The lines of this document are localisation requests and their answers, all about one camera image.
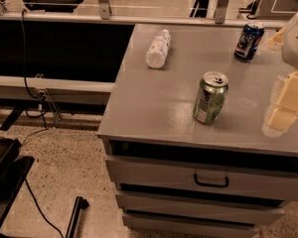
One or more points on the grey metal railing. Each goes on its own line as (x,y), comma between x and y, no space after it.
(174,12)

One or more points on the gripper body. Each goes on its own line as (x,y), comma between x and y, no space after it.
(297,42)

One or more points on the black drawer handle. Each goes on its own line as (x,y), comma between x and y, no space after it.
(206,182)

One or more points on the green soda can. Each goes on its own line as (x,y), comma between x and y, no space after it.
(210,97)

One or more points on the grey drawer cabinet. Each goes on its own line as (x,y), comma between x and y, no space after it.
(154,144)

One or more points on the black equipment on left floor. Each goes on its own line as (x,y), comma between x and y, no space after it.
(13,170)

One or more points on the white plastic bottle lying down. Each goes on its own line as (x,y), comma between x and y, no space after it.
(158,50)

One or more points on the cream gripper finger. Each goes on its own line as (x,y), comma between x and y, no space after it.
(279,120)

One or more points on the blue soda can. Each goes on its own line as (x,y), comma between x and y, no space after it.
(249,40)

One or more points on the black bar on floor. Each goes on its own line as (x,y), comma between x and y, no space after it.
(79,205)

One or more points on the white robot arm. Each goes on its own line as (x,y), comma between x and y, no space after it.
(283,109)

